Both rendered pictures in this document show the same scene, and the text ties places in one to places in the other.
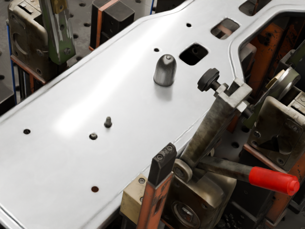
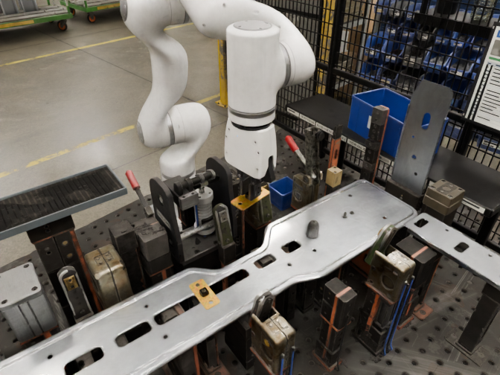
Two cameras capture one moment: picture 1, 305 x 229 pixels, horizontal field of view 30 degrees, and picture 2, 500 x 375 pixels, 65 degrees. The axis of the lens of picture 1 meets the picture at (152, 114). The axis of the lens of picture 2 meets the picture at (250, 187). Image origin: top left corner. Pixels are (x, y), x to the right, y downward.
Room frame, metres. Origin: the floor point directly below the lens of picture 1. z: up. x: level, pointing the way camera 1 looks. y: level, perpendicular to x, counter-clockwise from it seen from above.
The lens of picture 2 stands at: (1.38, 0.14, 1.72)
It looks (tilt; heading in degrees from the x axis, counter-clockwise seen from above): 36 degrees down; 202
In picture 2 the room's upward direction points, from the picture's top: straight up
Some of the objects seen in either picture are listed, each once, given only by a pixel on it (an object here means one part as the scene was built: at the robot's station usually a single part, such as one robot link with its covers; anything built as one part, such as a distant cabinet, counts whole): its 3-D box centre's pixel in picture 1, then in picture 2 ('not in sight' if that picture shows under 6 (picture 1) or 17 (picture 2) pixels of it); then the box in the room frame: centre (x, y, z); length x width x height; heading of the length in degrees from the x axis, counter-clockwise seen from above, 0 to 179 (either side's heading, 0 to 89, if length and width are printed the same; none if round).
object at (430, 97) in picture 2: not in sight; (418, 139); (0.26, 0.21, 1.17); 0.12 x 0.01 x 0.34; 59
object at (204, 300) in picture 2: not in sight; (204, 292); (0.88, -0.18, 1.01); 0.08 x 0.04 x 0.01; 58
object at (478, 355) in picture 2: not in sight; (484, 314); (0.55, 0.46, 0.84); 0.11 x 0.06 x 0.29; 59
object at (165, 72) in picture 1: (165, 71); (312, 229); (0.59, -0.01, 1.02); 0.03 x 0.03 x 0.07
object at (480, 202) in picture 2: not in sight; (385, 140); (0.01, 0.11, 1.02); 0.90 x 0.22 x 0.03; 59
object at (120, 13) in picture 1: (106, 64); (333, 327); (0.74, 0.10, 0.84); 0.11 x 0.08 x 0.29; 59
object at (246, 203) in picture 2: not in sight; (250, 196); (0.78, -0.11, 1.23); 0.08 x 0.04 x 0.01; 158
